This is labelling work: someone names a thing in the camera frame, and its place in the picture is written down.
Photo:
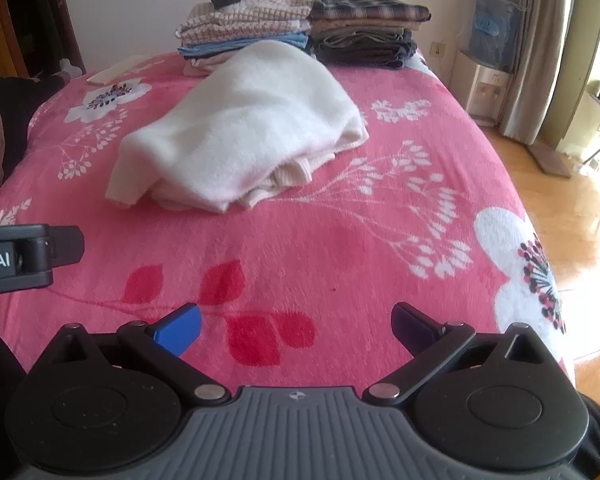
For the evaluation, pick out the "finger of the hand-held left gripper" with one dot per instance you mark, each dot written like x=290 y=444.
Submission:
x=67 y=244

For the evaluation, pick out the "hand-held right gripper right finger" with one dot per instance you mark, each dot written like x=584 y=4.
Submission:
x=410 y=332

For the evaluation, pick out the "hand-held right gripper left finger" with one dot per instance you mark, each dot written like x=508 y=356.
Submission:
x=180 y=332

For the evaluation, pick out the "white fuzzy sweater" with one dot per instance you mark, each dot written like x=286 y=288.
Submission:
x=240 y=125

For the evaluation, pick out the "stack of light folded clothes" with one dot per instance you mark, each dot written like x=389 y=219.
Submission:
x=240 y=25

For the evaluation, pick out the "stack of dark folded clothes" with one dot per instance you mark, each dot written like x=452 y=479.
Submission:
x=365 y=35

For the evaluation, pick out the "pink floral blanket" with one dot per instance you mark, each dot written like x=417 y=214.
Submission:
x=330 y=260

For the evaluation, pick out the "black garment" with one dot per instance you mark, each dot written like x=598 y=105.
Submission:
x=20 y=105

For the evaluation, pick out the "small white cloth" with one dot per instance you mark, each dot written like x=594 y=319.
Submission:
x=70 y=67

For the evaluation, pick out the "beige flat strip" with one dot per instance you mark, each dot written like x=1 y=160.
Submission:
x=114 y=71

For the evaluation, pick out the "brown flat board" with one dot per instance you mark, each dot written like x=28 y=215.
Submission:
x=550 y=160

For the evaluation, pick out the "white water dispenser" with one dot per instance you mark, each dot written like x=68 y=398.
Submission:
x=482 y=90

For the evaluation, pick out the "beige curtain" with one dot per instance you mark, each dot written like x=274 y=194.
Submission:
x=540 y=50

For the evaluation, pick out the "dark brown door frame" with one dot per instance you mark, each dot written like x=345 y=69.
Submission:
x=67 y=10

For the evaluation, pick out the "wall socket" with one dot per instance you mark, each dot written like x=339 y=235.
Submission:
x=440 y=48

